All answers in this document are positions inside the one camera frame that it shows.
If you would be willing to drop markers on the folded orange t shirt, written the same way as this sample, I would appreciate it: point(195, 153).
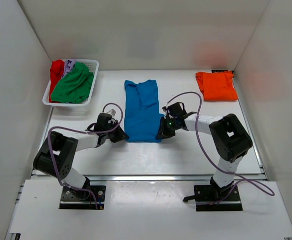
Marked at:
point(217, 86)

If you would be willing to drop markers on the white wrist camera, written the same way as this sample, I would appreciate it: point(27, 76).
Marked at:
point(112, 112)
point(167, 112)

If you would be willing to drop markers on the lilac t shirt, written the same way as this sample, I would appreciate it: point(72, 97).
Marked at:
point(68, 66)

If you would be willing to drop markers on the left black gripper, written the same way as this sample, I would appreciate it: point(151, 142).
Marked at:
point(121, 135)

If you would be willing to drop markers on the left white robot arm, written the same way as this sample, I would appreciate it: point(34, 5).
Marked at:
point(55, 156)

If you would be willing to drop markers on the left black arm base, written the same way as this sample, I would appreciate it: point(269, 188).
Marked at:
point(82, 200)

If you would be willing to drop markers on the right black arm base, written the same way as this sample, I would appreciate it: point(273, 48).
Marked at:
point(208, 198)

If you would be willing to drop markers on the green t shirt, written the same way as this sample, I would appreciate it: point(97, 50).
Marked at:
point(74, 87)

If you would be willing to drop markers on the blue t shirt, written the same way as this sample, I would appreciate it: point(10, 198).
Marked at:
point(142, 116)

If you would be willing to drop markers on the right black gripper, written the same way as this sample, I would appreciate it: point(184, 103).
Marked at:
point(163, 133)

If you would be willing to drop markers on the aluminium rail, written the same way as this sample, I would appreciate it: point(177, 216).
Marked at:
point(177, 158)

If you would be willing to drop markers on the white plastic basket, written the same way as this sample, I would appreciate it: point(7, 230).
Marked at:
point(93, 66)

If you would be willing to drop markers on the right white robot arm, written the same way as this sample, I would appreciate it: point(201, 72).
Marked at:
point(231, 140)

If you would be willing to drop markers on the black tag at back wall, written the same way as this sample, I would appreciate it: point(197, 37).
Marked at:
point(219, 70)

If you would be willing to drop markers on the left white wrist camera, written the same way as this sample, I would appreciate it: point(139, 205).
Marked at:
point(112, 112)

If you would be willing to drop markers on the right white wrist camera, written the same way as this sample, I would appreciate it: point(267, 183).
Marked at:
point(167, 112)

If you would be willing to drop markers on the red t shirt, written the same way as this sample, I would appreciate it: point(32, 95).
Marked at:
point(56, 72)

